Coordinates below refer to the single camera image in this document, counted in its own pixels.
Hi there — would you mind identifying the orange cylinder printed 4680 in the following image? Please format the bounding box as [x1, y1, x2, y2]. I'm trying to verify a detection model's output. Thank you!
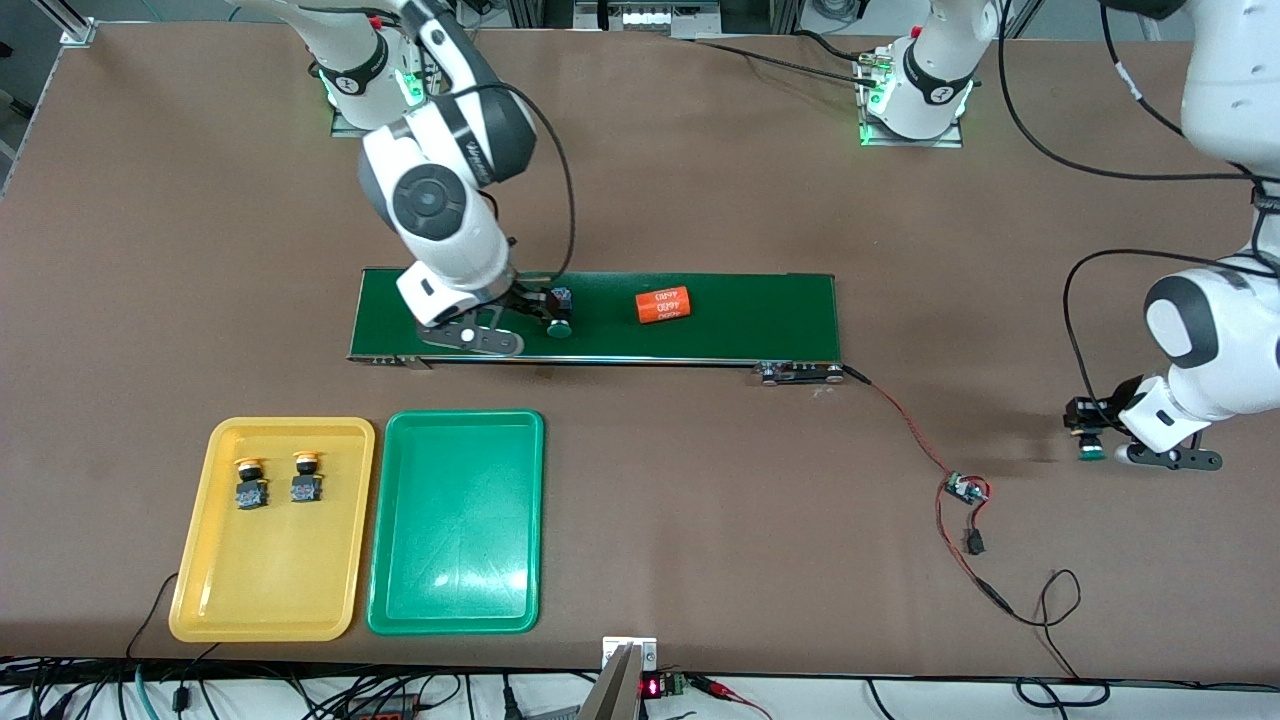
[636, 286, 695, 325]

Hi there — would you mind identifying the green conveyor belt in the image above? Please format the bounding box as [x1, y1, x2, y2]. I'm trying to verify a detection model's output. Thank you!
[346, 267, 846, 387]

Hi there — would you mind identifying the green plastic tray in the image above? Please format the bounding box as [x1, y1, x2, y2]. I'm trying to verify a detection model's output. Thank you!
[366, 409, 546, 637]

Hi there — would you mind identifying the white device with ports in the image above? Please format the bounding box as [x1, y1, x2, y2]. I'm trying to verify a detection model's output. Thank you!
[575, 0, 723, 39]

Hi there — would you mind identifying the yellow plastic tray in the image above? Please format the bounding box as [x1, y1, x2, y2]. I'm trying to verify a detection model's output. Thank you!
[168, 416, 376, 643]

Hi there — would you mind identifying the grey metal bar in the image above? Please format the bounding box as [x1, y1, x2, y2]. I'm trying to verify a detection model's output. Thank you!
[575, 643, 641, 720]

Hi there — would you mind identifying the red clip lead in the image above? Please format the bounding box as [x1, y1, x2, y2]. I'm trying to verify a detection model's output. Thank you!
[688, 675, 773, 720]

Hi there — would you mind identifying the black red power strip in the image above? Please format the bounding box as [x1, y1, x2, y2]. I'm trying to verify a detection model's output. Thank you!
[345, 692, 421, 720]

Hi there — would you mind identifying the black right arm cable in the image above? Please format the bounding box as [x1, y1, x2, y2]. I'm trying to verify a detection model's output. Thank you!
[440, 82, 578, 286]

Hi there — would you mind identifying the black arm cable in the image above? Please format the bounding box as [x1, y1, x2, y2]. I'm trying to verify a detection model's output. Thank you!
[440, 82, 578, 286]
[995, 0, 1280, 401]

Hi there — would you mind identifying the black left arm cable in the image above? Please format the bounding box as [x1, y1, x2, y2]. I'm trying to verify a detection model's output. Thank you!
[995, 0, 1280, 401]

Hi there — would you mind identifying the red black power wire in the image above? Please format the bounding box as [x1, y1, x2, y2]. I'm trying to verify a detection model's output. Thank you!
[840, 364, 1111, 709]

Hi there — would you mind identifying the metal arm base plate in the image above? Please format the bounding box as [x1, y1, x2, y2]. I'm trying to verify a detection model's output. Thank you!
[330, 28, 441, 139]
[858, 50, 964, 149]

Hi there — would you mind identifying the black cable on table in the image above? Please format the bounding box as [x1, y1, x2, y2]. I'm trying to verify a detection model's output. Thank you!
[688, 30, 886, 89]

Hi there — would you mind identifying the small metal bracket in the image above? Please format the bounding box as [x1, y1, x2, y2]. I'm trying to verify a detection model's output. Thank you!
[602, 636, 659, 673]

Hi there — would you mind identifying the thin black cable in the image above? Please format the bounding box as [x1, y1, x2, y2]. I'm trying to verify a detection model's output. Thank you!
[125, 572, 181, 661]

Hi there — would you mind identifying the aluminium frame profile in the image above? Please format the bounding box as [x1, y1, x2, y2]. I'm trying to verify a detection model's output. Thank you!
[33, 0, 98, 46]

